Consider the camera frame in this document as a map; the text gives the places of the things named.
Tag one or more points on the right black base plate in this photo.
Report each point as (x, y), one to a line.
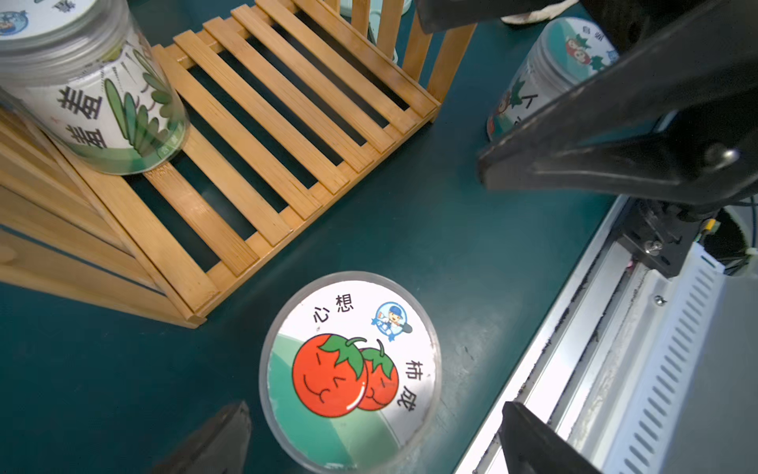
(659, 234)

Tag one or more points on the wooden slatted shelf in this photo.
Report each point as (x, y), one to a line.
(290, 105)

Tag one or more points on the jar with pineapple lid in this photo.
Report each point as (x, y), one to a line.
(567, 53)

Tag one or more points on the beige work glove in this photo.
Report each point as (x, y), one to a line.
(547, 13)

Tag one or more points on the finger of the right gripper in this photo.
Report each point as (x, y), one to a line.
(673, 119)
(442, 15)

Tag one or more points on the jar with strawberry lid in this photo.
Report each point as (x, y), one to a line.
(350, 374)

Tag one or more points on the aluminium mounting rail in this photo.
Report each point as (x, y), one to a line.
(610, 368)

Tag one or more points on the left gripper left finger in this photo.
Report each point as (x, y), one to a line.
(220, 445)

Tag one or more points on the jar with green tree lid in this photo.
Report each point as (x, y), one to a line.
(84, 73)

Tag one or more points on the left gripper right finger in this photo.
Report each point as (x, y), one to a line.
(531, 446)

